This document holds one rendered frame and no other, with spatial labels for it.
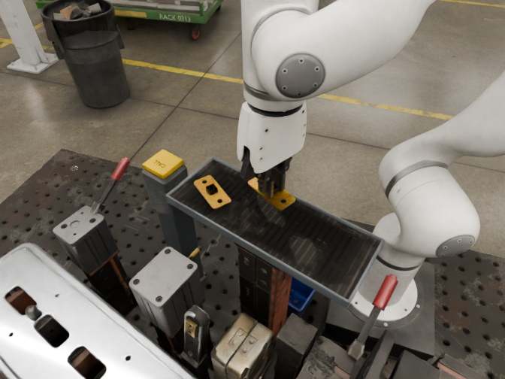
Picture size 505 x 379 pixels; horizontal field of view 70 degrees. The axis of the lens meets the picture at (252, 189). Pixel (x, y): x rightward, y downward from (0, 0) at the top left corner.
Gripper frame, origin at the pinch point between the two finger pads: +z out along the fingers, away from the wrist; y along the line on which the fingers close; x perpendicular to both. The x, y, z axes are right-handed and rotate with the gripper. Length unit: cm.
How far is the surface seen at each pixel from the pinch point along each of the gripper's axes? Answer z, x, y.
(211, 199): 7.5, -8.9, 6.4
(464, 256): 54, 24, -62
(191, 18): 99, -297, -163
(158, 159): 7.7, -25.2, 8.1
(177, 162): 7.7, -22.1, 5.5
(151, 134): 124, -186, -52
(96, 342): 23.6, -6.9, 34.6
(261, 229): 7.8, 2.1, 3.7
